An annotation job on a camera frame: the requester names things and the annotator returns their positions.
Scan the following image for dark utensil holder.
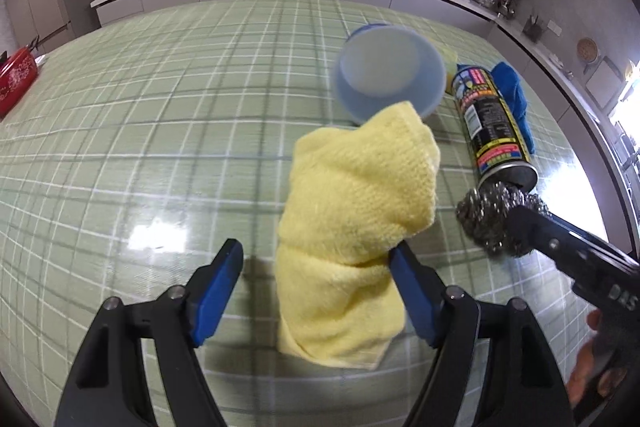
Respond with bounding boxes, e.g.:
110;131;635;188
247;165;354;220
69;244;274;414
522;14;546;43

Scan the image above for blue plastic cup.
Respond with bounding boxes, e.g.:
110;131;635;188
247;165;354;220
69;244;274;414
330;23;447;126

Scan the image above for blue cloth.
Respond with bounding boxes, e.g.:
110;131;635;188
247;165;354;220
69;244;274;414
492;62;537;156

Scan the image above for person's right hand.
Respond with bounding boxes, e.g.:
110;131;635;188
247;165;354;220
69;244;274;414
566;309;630;408

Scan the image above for metal sink faucet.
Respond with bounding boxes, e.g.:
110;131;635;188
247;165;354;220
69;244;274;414
619;122;640;188

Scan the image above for yellow towel cloth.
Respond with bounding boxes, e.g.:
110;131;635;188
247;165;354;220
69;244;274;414
276;102;442;370

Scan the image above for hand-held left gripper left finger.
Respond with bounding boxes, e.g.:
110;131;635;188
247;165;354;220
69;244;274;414
54;238;245;427

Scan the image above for red basket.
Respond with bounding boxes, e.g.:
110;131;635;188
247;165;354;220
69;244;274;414
0;47;41;118

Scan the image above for steel wool scrubber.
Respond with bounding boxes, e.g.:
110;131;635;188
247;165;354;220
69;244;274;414
455;184;551;258

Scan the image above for green checked tablecloth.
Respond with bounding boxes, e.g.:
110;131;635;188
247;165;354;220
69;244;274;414
0;0;613;427

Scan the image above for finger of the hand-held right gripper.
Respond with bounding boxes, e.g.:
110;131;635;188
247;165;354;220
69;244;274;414
502;206;640;280

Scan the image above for black yellow spray can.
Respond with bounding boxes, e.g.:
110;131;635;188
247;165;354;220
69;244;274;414
450;64;539;192

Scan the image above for round bamboo trivet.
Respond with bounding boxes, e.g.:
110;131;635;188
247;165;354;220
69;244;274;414
576;38;600;63

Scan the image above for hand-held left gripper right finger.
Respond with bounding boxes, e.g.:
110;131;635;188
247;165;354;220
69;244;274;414
389;241;573;427

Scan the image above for white cutting board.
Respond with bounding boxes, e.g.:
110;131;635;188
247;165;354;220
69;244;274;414
585;57;626;110

